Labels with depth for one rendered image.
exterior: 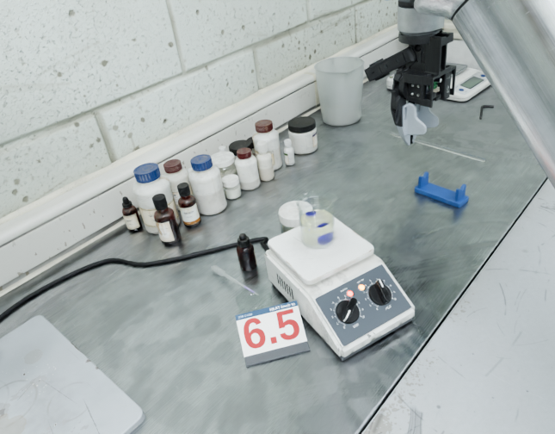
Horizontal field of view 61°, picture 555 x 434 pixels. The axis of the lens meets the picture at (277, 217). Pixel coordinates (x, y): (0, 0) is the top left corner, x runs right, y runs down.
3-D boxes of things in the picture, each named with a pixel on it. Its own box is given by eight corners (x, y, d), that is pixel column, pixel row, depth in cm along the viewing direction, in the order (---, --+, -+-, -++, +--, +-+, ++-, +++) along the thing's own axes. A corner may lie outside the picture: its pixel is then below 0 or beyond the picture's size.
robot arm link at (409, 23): (388, 7, 77) (417, -4, 81) (388, 36, 80) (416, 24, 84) (428, 9, 72) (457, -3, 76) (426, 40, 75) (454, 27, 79)
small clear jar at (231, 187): (225, 192, 103) (220, 175, 101) (241, 189, 103) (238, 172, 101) (225, 201, 100) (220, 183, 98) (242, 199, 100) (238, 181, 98)
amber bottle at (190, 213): (184, 220, 96) (174, 182, 91) (201, 216, 96) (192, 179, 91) (183, 229, 93) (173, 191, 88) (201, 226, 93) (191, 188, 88)
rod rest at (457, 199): (469, 201, 89) (471, 184, 87) (459, 208, 88) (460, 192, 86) (423, 184, 96) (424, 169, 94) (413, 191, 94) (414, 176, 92)
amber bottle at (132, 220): (131, 224, 97) (120, 193, 93) (144, 223, 97) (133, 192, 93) (126, 232, 95) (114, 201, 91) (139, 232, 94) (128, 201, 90)
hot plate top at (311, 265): (377, 252, 68) (377, 247, 67) (308, 288, 63) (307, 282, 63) (329, 216, 77) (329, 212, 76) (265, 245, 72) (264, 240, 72)
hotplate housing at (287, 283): (416, 321, 67) (419, 279, 62) (342, 366, 62) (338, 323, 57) (326, 245, 83) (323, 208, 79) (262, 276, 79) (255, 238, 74)
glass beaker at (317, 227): (304, 255, 68) (299, 209, 64) (298, 234, 73) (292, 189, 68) (344, 248, 69) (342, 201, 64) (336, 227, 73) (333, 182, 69)
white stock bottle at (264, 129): (269, 158, 115) (263, 115, 109) (287, 164, 111) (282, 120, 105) (251, 167, 111) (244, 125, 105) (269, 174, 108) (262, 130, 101)
